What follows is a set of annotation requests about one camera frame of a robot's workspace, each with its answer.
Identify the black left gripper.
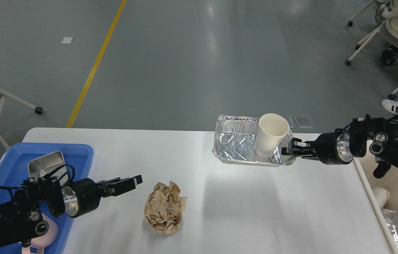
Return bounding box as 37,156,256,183
61,175,143,218

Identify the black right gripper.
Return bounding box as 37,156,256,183
281,132,353,165

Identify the white paper cup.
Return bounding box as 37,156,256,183
254,114,290,157

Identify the brown paper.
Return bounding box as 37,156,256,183
144,181,188,235

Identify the stainless steel rectangular container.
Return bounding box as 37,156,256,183
28,151,68,186

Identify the aluminium foil tray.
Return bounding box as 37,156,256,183
212,115,296,167

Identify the pink mug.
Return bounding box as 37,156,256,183
21,213,59,254

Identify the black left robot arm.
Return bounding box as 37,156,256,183
0,164,143,247

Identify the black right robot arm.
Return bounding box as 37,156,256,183
281,115,398,179

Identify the floor outlet cover right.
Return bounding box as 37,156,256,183
294,116,312,128

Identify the floor outlet cover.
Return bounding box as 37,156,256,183
283,116,295,128
294,116,312,128

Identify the floor outlet cover left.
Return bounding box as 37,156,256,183
283,116,295,128

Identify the white cup in bin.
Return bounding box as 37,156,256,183
372,187,391,209

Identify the blue plastic tray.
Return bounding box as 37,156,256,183
0,143,94,254

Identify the beige plastic bin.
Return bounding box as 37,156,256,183
352,152,398,254

